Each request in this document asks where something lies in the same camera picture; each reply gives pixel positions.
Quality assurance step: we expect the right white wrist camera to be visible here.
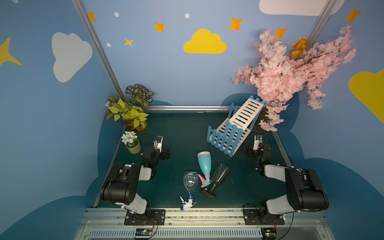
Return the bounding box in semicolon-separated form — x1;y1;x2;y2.
253;135;263;151

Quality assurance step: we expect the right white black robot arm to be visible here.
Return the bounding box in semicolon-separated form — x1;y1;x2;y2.
244;143;330;217

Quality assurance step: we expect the green circuit board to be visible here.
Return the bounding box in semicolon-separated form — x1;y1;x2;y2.
261;228;277;240
135;229;153;238

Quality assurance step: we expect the yellow green leafy potted plant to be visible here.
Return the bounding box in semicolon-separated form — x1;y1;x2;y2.
105;84;154;133

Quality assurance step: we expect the left green circuit board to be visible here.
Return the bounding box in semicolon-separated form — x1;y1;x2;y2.
135;229;153;238

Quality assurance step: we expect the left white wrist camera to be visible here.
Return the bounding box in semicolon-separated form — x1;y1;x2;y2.
154;136;164;153

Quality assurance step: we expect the teal pink spray bottle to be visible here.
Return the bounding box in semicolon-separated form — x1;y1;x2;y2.
197;151;212;188

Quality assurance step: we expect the blue white slatted shelf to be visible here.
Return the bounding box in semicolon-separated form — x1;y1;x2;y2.
207;96;266;157

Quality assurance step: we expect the pink cherry blossom tree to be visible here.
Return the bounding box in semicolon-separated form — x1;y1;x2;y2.
232;26;357;132

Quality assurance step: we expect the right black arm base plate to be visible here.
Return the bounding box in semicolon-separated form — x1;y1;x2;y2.
243;209;285;226

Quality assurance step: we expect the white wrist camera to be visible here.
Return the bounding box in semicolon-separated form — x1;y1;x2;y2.
253;135;263;151
154;136;164;153

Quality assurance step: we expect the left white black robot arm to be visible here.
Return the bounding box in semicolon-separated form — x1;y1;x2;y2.
99;146;170;218

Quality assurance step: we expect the orange artificial flower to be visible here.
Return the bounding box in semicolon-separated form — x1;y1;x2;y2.
291;38;308;59

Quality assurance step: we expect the right green circuit board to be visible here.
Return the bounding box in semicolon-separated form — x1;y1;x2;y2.
261;228;277;240

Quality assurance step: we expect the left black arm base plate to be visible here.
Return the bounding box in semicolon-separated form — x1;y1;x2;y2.
124;209;166;226

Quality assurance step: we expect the clear spray bottle blue trigger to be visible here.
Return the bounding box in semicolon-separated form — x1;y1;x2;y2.
179;172;199;211

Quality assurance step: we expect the white flower small pot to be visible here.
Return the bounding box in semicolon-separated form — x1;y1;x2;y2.
121;131;141;154

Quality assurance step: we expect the dark transparent spray bottle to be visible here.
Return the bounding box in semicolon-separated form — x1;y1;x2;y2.
200;164;231;199

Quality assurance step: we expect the aluminium front rail frame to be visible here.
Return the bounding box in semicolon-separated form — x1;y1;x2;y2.
75;208;335;240

